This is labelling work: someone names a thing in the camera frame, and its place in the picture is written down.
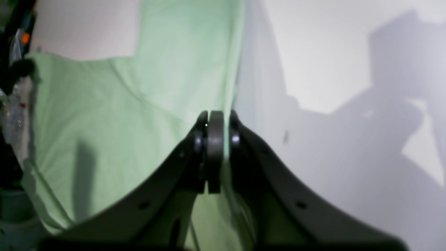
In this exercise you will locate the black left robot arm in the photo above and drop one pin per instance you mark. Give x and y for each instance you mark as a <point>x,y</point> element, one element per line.
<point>17,23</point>

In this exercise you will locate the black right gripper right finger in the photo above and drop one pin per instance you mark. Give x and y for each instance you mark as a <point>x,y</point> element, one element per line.
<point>287,215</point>

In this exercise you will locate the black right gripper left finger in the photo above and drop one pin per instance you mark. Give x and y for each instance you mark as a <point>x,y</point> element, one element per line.
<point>156,215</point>

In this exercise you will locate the light green T-shirt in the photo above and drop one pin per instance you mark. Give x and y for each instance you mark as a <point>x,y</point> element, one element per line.
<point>101,127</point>

